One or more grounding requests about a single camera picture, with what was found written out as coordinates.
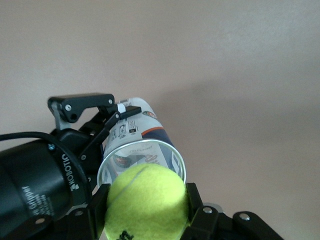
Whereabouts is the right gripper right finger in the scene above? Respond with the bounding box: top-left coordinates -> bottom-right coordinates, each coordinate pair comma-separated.
183,182 -> 286,240

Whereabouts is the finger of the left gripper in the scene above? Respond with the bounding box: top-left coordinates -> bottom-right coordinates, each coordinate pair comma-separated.
48,91 -> 143,161

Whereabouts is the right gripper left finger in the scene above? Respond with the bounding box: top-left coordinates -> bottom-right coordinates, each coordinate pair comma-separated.
29,183 -> 112,240

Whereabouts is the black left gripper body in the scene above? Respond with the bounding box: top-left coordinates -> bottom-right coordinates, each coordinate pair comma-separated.
0,109 -> 111,227

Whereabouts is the yellow tennis ball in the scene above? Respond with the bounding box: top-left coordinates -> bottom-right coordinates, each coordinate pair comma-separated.
104,163 -> 193,240

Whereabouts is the clear tennis ball can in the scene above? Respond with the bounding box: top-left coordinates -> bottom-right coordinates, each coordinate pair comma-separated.
96,96 -> 187,191

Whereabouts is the brown table cover sheet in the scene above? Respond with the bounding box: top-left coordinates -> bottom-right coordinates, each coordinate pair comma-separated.
0,0 -> 320,240

